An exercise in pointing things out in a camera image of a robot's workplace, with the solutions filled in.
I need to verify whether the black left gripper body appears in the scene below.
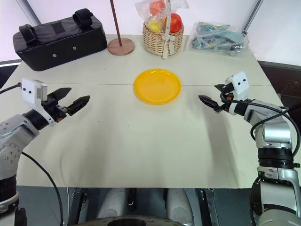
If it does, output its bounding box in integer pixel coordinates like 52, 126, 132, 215
42, 94, 71, 123

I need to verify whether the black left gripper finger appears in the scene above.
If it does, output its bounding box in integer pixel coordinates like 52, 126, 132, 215
48, 87, 72, 103
68, 95, 91, 116

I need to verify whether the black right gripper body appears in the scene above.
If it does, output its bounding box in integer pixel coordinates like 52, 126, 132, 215
220, 83, 235, 112

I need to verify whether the yellow plastic plate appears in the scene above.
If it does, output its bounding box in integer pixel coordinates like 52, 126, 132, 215
133, 68, 182, 105

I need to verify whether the yellow fruit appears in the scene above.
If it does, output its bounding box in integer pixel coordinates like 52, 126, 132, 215
147, 18, 164, 32

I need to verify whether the orange red fruit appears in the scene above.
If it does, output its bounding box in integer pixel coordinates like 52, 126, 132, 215
149, 0, 166, 16

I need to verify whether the clear plastic fruit wrap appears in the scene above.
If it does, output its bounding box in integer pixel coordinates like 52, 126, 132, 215
134, 0, 190, 33

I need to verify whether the black padded bag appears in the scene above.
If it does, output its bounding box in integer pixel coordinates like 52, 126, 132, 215
12, 8, 108, 72

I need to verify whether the clear bag with green items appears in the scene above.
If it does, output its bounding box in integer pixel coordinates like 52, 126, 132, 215
186, 21, 251, 57

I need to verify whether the cream ribbon bow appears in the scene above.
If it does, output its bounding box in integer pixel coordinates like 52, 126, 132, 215
161, 35, 177, 60

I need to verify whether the wooden stand with round base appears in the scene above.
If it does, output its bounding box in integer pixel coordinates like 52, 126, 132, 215
107, 0, 135, 57

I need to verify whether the red apple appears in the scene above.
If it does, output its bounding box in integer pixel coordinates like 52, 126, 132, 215
166, 13, 184, 33

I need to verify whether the silver metal rod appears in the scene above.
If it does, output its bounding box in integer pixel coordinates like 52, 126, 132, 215
242, 0, 263, 32

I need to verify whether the woven wicker basket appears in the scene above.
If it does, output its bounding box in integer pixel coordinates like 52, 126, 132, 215
142, 0, 185, 57

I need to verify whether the white rounded robot leg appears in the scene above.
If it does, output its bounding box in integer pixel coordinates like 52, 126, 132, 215
166, 188, 194, 225
97, 188, 128, 219

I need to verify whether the dark rounded robot torso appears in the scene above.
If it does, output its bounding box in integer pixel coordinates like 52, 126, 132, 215
77, 214, 190, 226

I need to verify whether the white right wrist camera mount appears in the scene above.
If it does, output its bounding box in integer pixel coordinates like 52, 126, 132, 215
225, 72, 250, 116

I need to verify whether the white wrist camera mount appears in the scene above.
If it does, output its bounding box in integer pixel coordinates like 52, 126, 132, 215
21, 79, 57, 127
225, 72, 250, 116

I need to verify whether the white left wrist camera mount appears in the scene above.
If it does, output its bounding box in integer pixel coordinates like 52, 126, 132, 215
21, 79, 57, 127

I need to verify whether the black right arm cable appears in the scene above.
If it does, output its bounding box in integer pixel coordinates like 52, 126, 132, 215
220, 90, 301, 170

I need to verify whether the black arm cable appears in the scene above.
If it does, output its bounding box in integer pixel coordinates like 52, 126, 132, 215
0, 82, 64, 226
220, 90, 301, 170

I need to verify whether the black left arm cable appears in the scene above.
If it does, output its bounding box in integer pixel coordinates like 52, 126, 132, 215
0, 82, 64, 226

